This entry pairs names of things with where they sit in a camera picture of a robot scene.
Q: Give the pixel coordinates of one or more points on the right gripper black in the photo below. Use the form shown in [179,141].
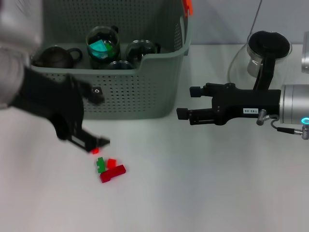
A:
[246,104]

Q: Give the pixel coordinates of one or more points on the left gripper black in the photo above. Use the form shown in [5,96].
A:
[48,101]

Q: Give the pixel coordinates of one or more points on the small red toy cube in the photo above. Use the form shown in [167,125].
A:
[95,151]
[111,163]

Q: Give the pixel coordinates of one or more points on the green toy brick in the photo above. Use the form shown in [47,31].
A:
[110,49]
[100,165]

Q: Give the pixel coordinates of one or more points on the glass teacup black holder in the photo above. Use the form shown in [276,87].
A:
[96,64]
[102,33]
[110,65]
[140,52]

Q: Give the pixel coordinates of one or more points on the dark red curved brick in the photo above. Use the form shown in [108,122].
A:
[113,174]

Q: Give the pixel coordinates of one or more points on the teal square toy plate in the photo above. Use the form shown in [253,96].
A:
[97,49]

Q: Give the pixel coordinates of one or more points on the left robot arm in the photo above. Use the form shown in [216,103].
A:
[14,48]

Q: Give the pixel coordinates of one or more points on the grey perforated plastic storage bin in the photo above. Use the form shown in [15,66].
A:
[144,96]

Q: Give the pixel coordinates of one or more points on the dark clay teapot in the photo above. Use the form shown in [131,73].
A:
[55,58]

